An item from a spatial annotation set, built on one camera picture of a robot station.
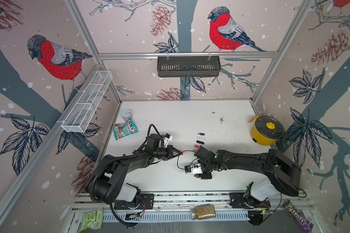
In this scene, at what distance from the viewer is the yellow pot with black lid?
2.87 ft

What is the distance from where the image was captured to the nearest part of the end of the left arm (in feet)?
2.38

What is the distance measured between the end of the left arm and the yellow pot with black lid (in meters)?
0.53
